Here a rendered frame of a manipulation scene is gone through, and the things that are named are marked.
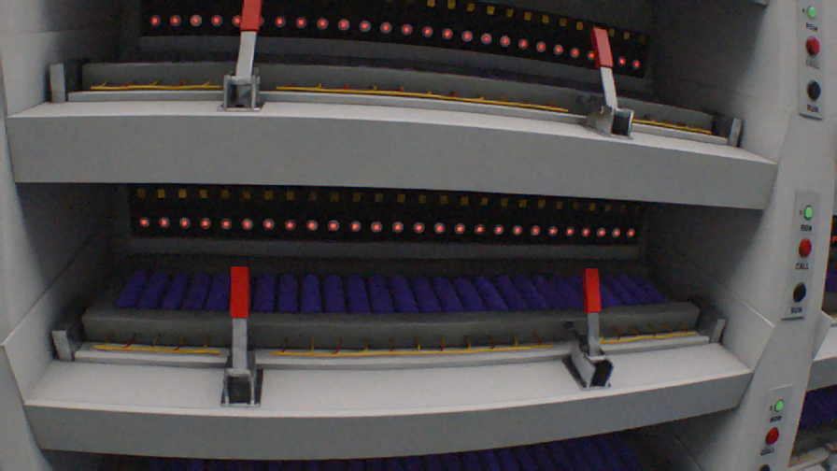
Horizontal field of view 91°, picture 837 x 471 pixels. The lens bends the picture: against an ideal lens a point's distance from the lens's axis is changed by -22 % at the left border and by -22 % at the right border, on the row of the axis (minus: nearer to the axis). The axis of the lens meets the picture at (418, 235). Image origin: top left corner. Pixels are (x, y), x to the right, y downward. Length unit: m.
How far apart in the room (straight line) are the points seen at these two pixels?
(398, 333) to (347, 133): 0.17
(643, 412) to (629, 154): 0.22
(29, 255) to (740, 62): 0.64
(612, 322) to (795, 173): 0.23
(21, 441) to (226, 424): 0.16
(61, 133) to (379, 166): 0.21
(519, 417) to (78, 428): 0.32
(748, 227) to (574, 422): 0.25
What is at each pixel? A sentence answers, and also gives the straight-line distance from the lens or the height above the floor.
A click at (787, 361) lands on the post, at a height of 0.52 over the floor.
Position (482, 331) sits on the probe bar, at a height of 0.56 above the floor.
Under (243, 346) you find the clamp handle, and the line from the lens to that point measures 0.36.
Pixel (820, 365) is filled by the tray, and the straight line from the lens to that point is 0.63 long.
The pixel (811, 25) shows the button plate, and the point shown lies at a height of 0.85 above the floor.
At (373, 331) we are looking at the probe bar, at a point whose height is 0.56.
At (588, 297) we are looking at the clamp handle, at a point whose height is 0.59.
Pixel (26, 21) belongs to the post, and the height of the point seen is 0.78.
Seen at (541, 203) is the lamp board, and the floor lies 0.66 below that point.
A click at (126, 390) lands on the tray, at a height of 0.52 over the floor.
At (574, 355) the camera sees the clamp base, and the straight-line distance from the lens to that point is 0.43.
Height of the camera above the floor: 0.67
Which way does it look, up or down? 6 degrees down
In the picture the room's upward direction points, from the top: 2 degrees clockwise
